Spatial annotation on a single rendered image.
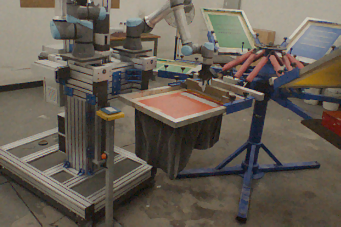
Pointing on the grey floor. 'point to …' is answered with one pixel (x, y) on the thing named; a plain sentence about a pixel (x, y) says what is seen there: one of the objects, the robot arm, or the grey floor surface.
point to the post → (109, 166)
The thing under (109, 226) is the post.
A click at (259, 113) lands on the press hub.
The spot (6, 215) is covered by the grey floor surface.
